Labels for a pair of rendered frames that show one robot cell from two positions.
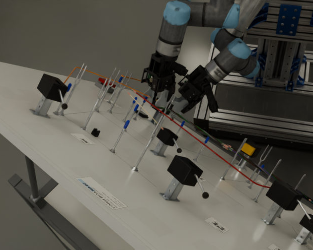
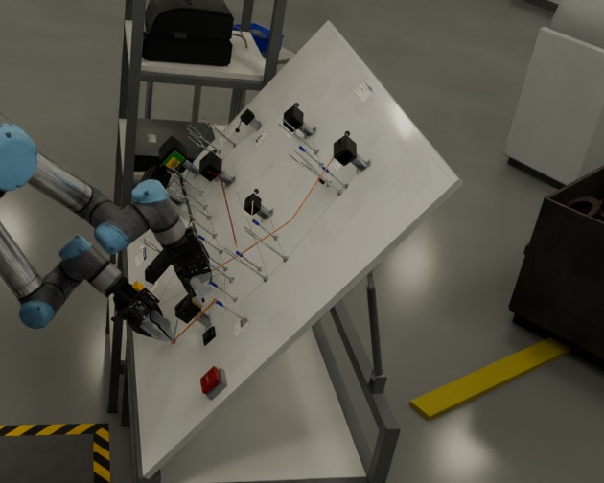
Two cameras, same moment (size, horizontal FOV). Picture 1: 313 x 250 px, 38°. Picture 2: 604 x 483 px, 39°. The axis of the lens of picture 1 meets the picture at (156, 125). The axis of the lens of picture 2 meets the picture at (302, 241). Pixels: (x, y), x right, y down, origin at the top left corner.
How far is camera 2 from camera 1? 2.65 m
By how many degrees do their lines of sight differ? 93
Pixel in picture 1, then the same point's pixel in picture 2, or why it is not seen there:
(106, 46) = not seen: outside the picture
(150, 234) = (353, 74)
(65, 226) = (361, 357)
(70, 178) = (379, 87)
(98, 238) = (325, 404)
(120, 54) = not seen: outside the picture
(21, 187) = (387, 414)
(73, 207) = (331, 445)
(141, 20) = not seen: outside the picture
